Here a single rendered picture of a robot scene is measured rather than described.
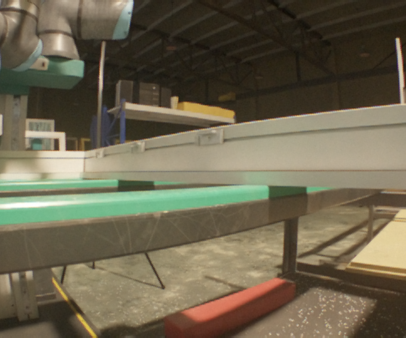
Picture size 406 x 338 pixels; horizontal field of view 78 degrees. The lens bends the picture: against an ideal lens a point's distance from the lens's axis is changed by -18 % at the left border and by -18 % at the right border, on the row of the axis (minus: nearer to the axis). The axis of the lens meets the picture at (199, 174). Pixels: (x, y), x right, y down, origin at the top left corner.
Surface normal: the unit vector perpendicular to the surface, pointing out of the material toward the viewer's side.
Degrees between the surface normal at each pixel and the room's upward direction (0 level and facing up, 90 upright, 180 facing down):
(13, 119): 90
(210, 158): 90
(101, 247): 90
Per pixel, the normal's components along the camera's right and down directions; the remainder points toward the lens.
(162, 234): 0.67, 0.00
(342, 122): -0.76, 0.02
